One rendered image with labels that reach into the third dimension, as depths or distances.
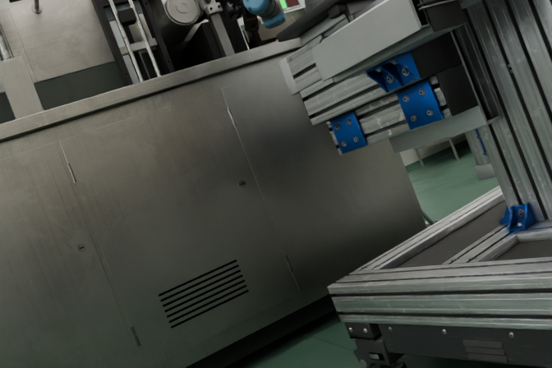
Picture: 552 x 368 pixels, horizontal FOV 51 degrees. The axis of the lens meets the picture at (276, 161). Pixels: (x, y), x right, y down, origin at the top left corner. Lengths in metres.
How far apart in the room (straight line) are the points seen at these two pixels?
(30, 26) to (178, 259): 1.13
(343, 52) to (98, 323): 1.00
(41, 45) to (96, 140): 0.77
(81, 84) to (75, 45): 0.15
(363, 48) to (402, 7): 0.11
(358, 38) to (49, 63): 1.52
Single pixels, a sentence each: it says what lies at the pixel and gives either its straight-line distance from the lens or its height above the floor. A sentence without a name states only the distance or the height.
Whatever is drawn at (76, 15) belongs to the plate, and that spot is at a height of 1.35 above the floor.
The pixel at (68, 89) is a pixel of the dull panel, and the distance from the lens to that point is 2.34.
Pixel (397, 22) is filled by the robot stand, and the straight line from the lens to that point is 1.00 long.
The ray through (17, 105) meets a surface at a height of 1.02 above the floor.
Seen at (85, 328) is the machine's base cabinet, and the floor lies 0.32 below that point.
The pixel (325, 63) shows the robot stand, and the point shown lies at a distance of 1.14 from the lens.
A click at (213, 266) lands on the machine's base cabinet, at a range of 1.73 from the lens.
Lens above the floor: 0.55
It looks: level
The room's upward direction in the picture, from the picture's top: 21 degrees counter-clockwise
